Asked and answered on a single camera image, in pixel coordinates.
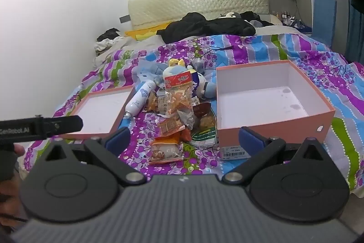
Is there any pink box lid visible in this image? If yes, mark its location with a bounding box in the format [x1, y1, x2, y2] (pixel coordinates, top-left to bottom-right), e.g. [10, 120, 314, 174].
[58, 85, 135, 139]

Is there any green white snack packet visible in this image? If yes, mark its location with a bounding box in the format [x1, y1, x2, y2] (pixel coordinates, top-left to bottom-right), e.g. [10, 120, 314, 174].
[190, 115, 220, 147]

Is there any orange white snack packet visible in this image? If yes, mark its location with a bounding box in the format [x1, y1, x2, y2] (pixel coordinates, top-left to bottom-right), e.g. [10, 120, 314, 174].
[148, 136, 184, 166]

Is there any blue bedside table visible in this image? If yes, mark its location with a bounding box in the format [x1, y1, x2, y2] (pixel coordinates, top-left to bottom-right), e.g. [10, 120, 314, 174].
[290, 19, 313, 34]

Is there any purple floral striped quilt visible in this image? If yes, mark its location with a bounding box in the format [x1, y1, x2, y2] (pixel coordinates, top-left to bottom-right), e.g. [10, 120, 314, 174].
[24, 32, 364, 198]

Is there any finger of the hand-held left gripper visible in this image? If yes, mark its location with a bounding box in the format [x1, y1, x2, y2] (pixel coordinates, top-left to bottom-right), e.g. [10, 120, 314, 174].
[56, 115, 84, 136]

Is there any blue plush doll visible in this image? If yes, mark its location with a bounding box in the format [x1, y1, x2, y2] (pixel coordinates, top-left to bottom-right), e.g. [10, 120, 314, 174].
[162, 59, 218, 100]

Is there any black white clothes pile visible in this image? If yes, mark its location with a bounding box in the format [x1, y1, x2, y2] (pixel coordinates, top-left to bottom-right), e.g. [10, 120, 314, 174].
[95, 28, 126, 51]

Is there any light blue plastic packet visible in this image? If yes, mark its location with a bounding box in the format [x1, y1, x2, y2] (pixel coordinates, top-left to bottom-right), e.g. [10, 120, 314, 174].
[135, 61, 165, 87]

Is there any yellow pillow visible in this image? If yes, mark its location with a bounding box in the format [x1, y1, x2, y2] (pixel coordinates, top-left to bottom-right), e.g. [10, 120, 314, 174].
[125, 21, 171, 40]

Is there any row of cosmetic bottles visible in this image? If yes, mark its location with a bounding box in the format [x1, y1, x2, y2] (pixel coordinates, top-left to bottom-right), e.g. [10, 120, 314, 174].
[271, 12, 296, 24]

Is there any blue curtain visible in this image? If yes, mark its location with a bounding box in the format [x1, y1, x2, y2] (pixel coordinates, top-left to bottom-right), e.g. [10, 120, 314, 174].
[344, 0, 364, 64]

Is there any grey snack packet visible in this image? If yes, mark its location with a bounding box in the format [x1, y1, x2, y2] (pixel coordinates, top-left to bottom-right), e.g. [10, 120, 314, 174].
[176, 109, 197, 130]

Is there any blue folding chair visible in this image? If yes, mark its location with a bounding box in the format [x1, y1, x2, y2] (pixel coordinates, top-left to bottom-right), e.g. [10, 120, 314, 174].
[311, 0, 337, 47]

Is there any white spray bottle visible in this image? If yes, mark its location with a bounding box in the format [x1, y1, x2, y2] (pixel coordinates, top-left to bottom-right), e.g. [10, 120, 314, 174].
[124, 81, 157, 120]

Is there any black garment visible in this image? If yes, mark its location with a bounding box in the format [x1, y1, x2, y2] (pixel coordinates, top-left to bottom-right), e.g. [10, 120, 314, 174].
[240, 11, 273, 27]

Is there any brown clear snack packet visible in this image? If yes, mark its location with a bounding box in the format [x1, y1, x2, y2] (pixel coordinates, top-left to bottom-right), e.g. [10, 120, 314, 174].
[193, 102, 212, 118]

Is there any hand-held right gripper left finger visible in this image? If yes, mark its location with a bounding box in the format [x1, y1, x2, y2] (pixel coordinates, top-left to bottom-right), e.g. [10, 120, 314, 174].
[43, 127, 145, 187]

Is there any red label clear snack bag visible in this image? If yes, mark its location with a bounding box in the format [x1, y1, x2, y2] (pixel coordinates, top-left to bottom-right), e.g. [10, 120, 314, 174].
[164, 71, 197, 118]

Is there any orange brown snack packet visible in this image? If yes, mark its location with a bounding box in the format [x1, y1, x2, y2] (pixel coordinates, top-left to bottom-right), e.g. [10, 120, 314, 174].
[146, 92, 160, 113]

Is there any black jacket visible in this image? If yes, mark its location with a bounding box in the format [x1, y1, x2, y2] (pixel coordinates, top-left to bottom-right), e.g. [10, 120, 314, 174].
[156, 12, 256, 43]

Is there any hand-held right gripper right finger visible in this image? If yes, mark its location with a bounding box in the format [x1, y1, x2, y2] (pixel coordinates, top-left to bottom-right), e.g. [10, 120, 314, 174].
[222, 126, 327, 185]

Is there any person's left hand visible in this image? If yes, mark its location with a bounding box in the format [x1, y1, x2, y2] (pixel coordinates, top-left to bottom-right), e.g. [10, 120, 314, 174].
[0, 144, 29, 223]

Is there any pink cardboard box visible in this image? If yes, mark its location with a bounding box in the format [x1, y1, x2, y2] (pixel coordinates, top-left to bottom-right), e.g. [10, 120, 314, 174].
[216, 59, 336, 159]

